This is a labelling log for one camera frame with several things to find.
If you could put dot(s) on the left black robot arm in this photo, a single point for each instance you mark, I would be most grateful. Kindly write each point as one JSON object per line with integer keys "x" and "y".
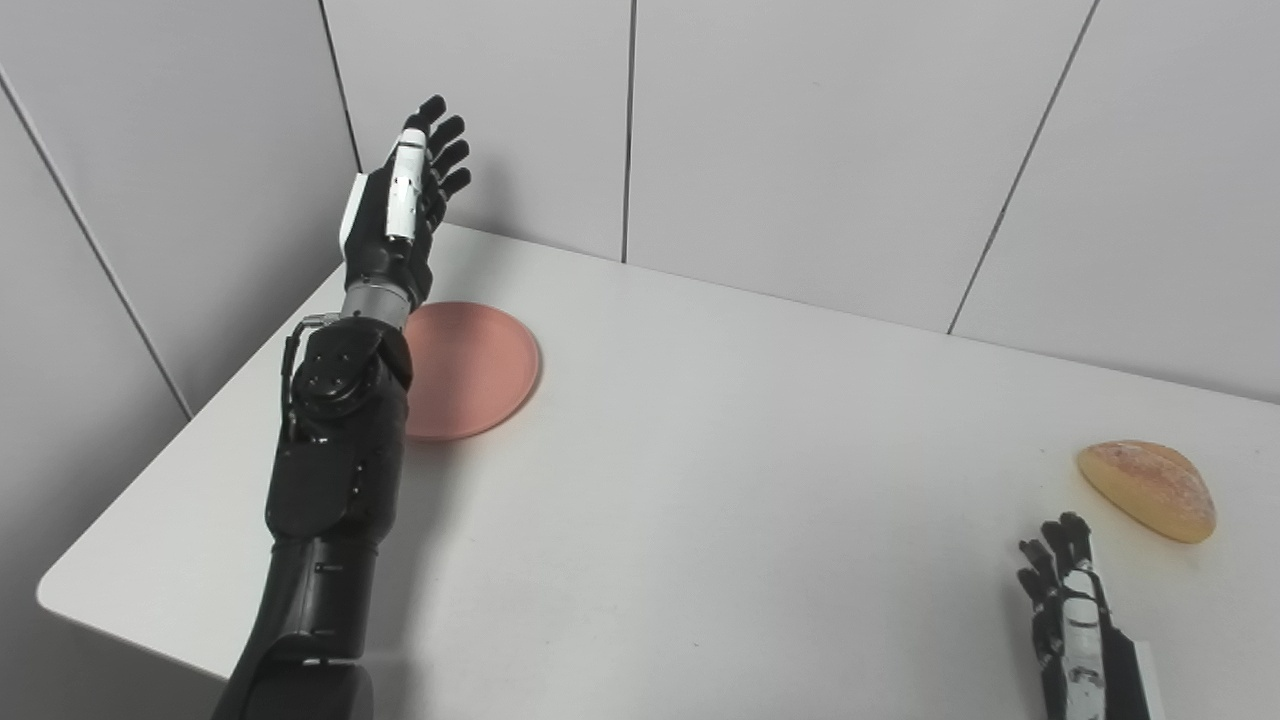
{"x": 335, "y": 470}

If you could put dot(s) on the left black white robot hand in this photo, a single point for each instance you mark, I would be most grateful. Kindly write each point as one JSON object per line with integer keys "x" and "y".
{"x": 385, "y": 250}

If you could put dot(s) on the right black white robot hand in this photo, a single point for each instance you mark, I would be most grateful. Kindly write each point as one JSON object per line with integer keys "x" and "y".
{"x": 1100, "y": 670}

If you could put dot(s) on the golden bread roll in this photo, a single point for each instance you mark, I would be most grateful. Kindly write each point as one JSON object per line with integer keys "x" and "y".
{"x": 1155, "y": 490}

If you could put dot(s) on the pink round plate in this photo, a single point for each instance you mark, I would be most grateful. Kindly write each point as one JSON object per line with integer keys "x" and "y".
{"x": 475, "y": 370}

